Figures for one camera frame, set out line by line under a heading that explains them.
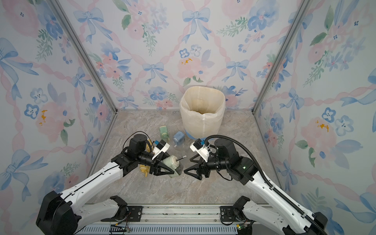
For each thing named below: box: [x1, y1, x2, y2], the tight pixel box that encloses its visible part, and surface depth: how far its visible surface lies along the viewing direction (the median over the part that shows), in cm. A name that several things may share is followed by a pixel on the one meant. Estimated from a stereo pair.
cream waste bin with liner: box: [179, 86, 226, 141], surface depth 90 cm
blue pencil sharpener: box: [173, 131, 186, 146], surface depth 98 cm
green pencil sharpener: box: [159, 125, 170, 141], surface depth 100 cm
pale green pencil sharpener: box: [161, 155, 180, 178], surface depth 63 cm
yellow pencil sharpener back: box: [146, 139, 155, 153], surface depth 63 cm
